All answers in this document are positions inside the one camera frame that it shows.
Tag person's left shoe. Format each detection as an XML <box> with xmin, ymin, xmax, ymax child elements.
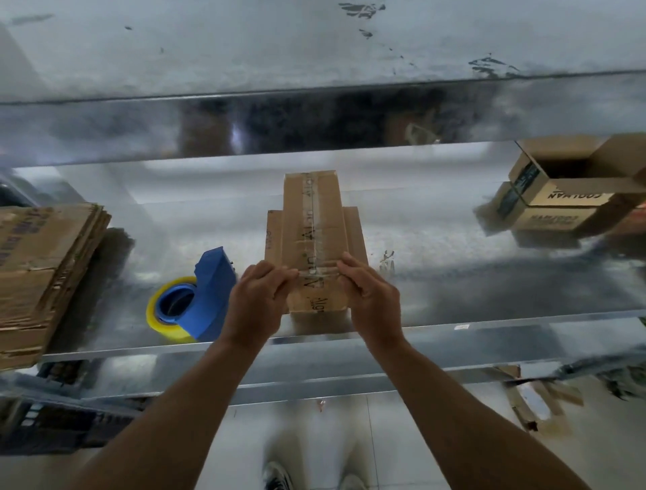
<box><xmin>262</xmin><ymin>461</ymin><xmax>294</xmax><ymax>490</ymax></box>

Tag person's right forearm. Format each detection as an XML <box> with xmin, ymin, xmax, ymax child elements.
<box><xmin>362</xmin><ymin>336</ymin><xmax>592</xmax><ymax>490</ymax></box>

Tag black plastic crate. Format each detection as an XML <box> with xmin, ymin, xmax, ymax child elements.
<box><xmin>0</xmin><ymin>396</ymin><xmax>144</xmax><ymax>456</ymax></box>

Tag yellow tape roll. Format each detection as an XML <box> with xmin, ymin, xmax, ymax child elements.
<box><xmin>146</xmin><ymin>276</ymin><xmax>204</xmax><ymax>345</ymax></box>

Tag person's right hand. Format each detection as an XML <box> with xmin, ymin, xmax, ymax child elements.
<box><xmin>336</xmin><ymin>252</ymin><xmax>405</xmax><ymax>350</ymax></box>

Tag open printed cardboard box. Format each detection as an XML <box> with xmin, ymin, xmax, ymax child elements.
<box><xmin>508</xmin><ymin>132</ymin><xmax>646</xmax><ymax>208</ymax></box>

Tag taped brown cardboard box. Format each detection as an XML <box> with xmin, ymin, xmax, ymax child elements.
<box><xmin>265</xmin><ymin>170</ymin><xmax>369</xmax><ymax>316</ymax></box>

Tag cardboard scraps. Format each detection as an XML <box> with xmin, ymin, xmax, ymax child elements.
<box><xmin>483</xmin><ymin>364</ymin><xmax>585</xmax><ymax>436</ymax></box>

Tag stack of flattened cardboard boxes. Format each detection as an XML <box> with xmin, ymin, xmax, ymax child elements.
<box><xmin>0</xmin><ymin>203</ymin><xmax>112</xmax><ymax>372</ymax></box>

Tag blue tape dispenser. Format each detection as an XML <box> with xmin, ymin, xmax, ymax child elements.
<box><xmin>154</xmin><ymin>247</ymin><xmax>238</xmax><ymax>342</ymax></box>

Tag metal shelf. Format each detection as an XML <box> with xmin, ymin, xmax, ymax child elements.
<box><xmin>0</xmin><ymin>0</ymin><xmax>646</xmax><ymax>168</ymax></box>

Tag person's left hand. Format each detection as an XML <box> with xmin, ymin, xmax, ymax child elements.
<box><xmin>222</xmin><ymin>260</ymin><xmax>300</xmax><ymax>350</ymax></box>

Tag person's left forearm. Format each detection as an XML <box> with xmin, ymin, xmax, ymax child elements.
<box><xmin>65</xmin><ymin>330</ymin><xmax>276</xmax><ymax>490</ymax></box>

